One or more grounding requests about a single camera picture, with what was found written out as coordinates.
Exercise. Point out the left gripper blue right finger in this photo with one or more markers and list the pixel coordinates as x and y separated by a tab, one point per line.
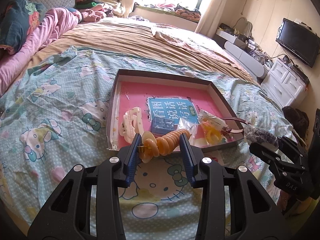
191	157

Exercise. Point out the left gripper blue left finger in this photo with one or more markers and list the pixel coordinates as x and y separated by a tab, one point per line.
131	160

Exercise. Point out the earring card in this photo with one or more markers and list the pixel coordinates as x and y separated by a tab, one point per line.
189	126

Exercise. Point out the white cream hair claw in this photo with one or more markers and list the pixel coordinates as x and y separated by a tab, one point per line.
132	124

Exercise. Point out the blue transparent jewelry box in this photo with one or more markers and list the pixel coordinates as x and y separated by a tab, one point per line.
162	126

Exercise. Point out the white tube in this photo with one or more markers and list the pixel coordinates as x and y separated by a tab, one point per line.
211	120

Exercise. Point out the dark red strap watch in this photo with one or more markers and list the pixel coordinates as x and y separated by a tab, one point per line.
234	125

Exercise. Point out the dark purple bead bracelet bag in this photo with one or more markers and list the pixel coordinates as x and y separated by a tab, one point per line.
256	134

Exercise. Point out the pink book with blue title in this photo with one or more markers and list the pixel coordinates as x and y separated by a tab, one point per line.
170	102

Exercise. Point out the dark cardboard tray box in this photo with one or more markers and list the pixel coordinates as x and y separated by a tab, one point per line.
140	76

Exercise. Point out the white drawer cabinet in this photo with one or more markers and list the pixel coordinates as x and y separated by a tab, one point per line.
284	86

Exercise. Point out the Hello Kitty teal bedsheet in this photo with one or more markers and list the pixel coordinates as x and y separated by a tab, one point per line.
55	117

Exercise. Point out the pink floral cloth on bed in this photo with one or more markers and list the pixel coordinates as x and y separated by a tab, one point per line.
191	41

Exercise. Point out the white grey dresser desk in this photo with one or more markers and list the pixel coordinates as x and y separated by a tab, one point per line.
238	50

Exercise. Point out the tan striped blanket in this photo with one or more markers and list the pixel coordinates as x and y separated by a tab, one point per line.
135	38

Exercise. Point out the black flat television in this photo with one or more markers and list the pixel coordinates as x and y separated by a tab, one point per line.
299	41

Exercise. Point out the cream curtain right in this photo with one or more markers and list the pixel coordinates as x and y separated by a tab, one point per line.
209	19

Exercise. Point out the heart shaped vanity mirror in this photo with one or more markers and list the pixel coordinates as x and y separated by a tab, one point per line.
246	27

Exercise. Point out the clothes pile on windowsill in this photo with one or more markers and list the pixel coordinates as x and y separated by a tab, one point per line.
171	9

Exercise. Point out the pink quilt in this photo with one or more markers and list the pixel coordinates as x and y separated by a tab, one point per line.
56	22

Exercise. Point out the clothes pile at bedhead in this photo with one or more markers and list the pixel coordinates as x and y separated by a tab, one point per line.
96	10

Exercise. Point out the dark blue floral pillow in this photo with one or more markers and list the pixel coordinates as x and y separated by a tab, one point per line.
20	19

